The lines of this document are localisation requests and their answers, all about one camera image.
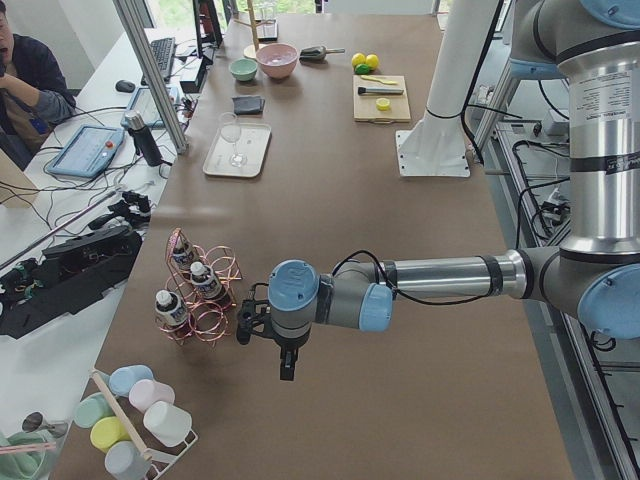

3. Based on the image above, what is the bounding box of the half lemon slice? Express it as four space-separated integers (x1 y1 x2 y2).
376 98 391 111

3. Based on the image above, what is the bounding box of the seated person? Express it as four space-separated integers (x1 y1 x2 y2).
1 4 76 170

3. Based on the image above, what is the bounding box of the white wire cup rack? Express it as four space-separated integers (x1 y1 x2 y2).
90 369 199 479

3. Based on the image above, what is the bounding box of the pink pastel cup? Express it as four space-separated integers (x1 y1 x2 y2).
128 379 175 413

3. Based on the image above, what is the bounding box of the tea bottle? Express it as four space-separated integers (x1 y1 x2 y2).
155 289 189 331
190 261 224 300
171 236 198 278

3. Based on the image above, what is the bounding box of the black monitor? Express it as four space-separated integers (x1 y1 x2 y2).
192 0 223 66

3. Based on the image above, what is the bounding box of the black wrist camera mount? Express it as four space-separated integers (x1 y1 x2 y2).
236 298 273 345

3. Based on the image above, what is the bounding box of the pink bowl with ice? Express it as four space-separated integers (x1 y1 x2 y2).
256 43 299 79

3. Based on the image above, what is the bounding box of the yellow pastel cup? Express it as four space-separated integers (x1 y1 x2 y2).
90 416 130 453

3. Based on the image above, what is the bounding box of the metal jigger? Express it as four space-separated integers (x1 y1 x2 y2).
21 411 69 438

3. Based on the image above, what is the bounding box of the wooden cutting board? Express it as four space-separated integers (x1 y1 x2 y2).
353 75 411 123

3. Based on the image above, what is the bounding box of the blue pastel cup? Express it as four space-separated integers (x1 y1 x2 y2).
108 364 154 396

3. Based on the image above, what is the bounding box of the metal muddler bar tool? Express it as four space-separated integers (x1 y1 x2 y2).
357 86 404 96

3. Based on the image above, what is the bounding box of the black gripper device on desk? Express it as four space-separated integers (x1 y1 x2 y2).
1 191 151 339

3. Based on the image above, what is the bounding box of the wooden cup tree stand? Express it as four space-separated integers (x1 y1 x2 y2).
235 1 278 60

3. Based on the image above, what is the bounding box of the blue teach pendant tablet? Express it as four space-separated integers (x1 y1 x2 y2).
45 125 125 179

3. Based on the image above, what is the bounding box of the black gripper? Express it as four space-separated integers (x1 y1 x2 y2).
274 336 303 381

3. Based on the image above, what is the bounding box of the green bowl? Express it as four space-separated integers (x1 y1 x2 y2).
229 58 258 82

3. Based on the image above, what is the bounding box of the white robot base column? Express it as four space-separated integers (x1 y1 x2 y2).
396 0 502 177

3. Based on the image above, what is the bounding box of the clear wine glass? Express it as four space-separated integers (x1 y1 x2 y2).
219 112 247 167

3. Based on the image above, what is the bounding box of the yellow lemon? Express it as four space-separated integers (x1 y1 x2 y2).
351 52 366 69

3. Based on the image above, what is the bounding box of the cream rectangular tray plate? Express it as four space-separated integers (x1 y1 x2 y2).
202 123 271 178

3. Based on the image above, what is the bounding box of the dark grey folded cloth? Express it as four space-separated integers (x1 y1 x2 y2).
232 95 265 115

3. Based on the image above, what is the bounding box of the green pastel cup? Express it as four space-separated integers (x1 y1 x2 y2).
73 392 114 429

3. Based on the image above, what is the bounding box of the grey pastel cup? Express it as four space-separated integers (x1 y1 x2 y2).
104 441 151 480

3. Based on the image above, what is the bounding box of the white pastel cup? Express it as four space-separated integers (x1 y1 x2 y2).
143 401 192 447

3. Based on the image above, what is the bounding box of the black computer mouse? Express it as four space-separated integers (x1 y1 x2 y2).
115 80 136 93

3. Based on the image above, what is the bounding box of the black thermos bottle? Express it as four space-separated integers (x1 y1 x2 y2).
124 110 163 167

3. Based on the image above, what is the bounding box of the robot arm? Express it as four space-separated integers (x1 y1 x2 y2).
264 1 639 380

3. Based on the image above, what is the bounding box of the aluminium frame post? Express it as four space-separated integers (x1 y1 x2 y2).
113 0 188 154

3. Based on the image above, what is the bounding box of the black keyboard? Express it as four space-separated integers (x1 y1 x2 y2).
150 37 176 84

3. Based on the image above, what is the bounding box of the metal ice scoop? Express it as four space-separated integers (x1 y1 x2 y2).
299 46 346 62

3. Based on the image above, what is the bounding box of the copper wire bottle basket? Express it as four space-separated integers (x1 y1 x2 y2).
155 228 242 346

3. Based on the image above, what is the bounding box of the yellow plastic knife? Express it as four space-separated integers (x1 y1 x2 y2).
360 75 398 85

